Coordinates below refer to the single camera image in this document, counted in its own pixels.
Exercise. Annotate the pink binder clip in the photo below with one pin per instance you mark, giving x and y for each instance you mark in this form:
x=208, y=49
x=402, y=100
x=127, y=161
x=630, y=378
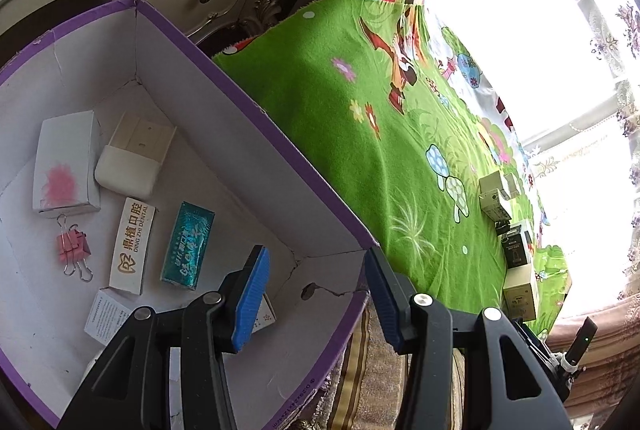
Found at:
x=75, y=247

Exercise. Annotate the pink curtain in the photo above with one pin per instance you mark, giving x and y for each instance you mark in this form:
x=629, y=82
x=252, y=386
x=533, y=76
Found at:
x=610, y=360

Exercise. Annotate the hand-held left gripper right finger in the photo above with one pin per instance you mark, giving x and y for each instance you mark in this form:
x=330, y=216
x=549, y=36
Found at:
x=382, y=300

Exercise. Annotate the striped towel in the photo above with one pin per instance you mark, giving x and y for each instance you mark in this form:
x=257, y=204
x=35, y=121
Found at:
x=360, y=385

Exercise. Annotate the white box with pink print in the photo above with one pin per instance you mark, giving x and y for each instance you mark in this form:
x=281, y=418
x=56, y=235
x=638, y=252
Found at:
x=65, y=150

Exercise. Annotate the white lace curtain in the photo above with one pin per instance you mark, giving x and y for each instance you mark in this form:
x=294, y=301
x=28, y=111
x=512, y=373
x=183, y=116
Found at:
x=625, y=25

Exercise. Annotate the large white box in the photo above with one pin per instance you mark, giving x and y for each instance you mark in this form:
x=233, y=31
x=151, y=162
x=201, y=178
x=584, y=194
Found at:
x=520, y=292

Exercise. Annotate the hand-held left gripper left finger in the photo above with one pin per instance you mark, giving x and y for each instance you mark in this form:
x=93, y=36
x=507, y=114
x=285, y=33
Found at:
x=250, y=295

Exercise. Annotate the black box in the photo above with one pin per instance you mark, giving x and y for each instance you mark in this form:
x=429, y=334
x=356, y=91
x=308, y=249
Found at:
x=515, y=252

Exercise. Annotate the white box with red figure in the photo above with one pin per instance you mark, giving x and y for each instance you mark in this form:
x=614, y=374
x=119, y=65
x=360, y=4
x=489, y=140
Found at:
x=492, y=200

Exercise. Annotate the green cartoon printed blanket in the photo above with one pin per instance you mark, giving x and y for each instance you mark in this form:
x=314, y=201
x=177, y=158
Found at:
x=350, y=135

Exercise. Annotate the white box with orange print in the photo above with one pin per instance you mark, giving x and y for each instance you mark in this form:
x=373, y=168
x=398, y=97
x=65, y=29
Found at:
x=132, y=250

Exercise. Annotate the small white box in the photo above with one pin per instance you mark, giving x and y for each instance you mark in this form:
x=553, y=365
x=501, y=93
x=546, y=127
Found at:
x=512, y=185

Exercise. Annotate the white plastic holder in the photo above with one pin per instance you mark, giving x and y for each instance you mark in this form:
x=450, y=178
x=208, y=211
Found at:
x=125, y=165

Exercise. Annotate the teal box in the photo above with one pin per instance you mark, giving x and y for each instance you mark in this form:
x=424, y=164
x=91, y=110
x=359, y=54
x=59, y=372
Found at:
x=187, y=245

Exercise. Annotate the purple cardboard box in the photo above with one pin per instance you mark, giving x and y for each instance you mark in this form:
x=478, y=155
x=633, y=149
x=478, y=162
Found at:
x=200, y=120

